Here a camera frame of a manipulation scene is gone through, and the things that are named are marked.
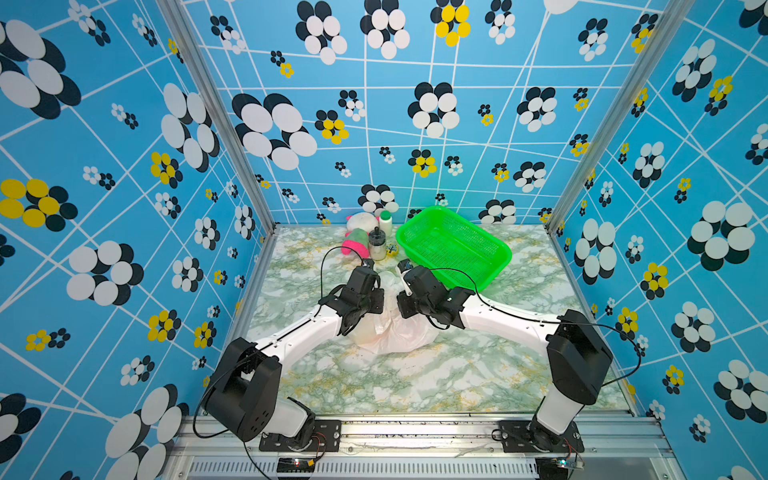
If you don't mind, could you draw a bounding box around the white translucent plastic bag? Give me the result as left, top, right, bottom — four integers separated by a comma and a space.
347, 271, 438, 355

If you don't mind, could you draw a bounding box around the green plastic basket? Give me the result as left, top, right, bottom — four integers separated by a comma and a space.
396, 206, 512, 291

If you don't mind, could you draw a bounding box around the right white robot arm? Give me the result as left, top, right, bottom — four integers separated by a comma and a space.
398, 260, 613, 438

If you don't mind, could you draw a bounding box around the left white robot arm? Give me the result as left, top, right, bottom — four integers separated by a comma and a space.
198, 260, 384, 449

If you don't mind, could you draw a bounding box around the pink green plush toy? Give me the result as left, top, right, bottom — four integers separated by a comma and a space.
341, 228, 370, 259

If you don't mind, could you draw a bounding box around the clear jar black lid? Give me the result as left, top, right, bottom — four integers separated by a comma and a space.
368, 227, 387, 261

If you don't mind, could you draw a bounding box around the white round plush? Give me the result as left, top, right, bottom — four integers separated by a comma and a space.
346, 211, 379, 234

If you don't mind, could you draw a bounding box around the white bottle green cap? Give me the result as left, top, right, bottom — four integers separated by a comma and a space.
378, 209, 393, 240

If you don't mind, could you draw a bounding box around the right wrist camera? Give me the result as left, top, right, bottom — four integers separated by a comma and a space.
397, 258, 422, 296

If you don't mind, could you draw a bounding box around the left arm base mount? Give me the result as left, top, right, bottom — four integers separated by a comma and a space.
259, 419, 342, 453

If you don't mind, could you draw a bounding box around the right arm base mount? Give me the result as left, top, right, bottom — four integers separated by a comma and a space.
491, 420, 585, 455

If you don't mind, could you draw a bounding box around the left aluminium corner post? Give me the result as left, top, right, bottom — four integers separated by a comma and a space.
157, 0, 277, 232

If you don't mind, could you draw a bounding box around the aluminium corner post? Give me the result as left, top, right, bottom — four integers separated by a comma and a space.
157, 0, 277, 232
547, 0, 697, 232

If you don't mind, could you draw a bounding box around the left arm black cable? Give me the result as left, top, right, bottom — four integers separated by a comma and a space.
191, 244, 376, 439

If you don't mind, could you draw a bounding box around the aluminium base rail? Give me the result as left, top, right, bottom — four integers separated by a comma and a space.
162, 411, 685, 479

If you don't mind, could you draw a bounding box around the right aluminium corner post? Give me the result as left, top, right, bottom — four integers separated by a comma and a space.
547, 0, 697, 232

